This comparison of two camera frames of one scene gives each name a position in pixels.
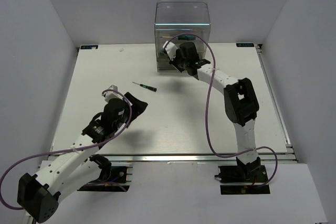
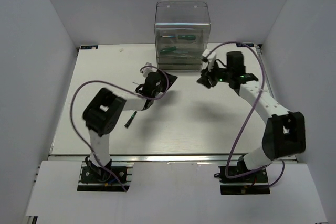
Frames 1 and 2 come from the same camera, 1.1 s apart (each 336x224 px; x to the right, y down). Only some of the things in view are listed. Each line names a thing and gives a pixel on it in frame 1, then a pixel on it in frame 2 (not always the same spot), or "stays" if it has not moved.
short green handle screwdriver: (182, 37) stays
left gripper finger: (137, 106) → (171, 79)
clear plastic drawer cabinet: (179, 21) stays
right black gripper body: (179, 62) → (221, 74)
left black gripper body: (124, 119) → (162, 84)
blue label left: (88, 46) stays
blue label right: (244, 44) stays
